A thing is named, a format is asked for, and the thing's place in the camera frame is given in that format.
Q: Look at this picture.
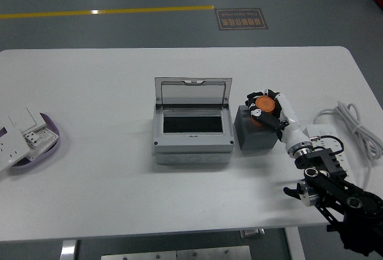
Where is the grey cube with round hole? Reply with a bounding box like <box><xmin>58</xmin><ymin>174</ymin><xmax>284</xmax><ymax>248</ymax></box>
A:
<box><xmin>234</xmin><ymin>104</ymin><xmax>279</xmax><ymax>152</ymax></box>

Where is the orange cylinder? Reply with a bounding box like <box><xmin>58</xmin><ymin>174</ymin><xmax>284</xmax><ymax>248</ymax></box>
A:
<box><xmin>250</xmin><ymin>95</ymin><xmax>276</xmax><ymax>128</ymax></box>

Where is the white power strip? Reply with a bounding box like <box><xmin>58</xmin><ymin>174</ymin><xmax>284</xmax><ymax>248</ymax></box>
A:
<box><xmin>305</xmin><ymin>123</ymin><xmax>351</xmax><ymax>180</ymax></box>

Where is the white switch panel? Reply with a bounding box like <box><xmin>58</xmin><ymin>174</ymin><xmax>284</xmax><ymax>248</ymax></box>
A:
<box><xmin>0</xmin><ymin>107</ymin><xmax>48</xmax><ymax>135</ymax></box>

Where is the purple tray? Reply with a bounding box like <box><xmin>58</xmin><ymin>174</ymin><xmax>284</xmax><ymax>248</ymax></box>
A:
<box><xmin>10</xmin><ymin>112</ymin><xmax>61</xmax><ymax>170</ymax></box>

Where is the metal base plate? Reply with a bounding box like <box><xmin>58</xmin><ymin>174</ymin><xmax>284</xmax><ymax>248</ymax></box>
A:
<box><xmin>101</xmin><ymin>245</ymin><xmax>252</xmax><ymax>260</ymax></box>

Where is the grey table bracket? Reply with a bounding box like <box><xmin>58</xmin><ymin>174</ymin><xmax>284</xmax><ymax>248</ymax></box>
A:
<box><xmin>241</xmin><ymin>228</ymin><xmax>266</xmax><ymax>239</ymax></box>

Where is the white breaker module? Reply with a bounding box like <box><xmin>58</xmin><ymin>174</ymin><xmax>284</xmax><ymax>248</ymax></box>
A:
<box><xmin>22</xmin><ymin>128</ymin><xmax>59</xmax><ymax>156</ymax></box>

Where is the white socket panel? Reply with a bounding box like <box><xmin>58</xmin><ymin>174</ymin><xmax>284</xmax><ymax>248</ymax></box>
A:
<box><xmin>0</xmin><ymin>126</ymin><xmax>31</xmax><ymax>173</ymax></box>

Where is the white power cord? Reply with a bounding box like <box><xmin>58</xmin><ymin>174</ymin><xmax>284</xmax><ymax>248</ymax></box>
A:
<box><xmin>312</xmin><ymin>101</ymin><xmax>383</xmax><ymax>189</ymax></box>

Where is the clear hinged box lid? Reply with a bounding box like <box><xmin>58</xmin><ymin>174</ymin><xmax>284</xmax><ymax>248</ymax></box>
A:
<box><xmin>154</xmin><ymin>77</ymin><xmax>233</xmax><ymax>107</ymax></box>

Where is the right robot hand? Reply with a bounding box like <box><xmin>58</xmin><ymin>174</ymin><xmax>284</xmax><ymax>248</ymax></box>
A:
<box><xmin>245</xmin><ymin>88</ymin><xmax>312</xmax><ymax>155</ymax></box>

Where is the grey plastic enclosure box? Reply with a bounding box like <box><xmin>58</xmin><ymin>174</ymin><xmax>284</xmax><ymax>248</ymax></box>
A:
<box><xmin>152</xmin><ymin>103</ymin><xmax>235</xmax><ymax>165</ymax></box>

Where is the white table leg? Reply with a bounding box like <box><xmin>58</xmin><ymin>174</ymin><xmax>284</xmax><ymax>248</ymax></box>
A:
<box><xmin>59</xmin><ymin>240</ymin><xmax>79</xmax><ymax>260</ymax></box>
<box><xmin>284</xmin><ymin>226</ymin><xmax>306</xmax><ymax>260</ymax></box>

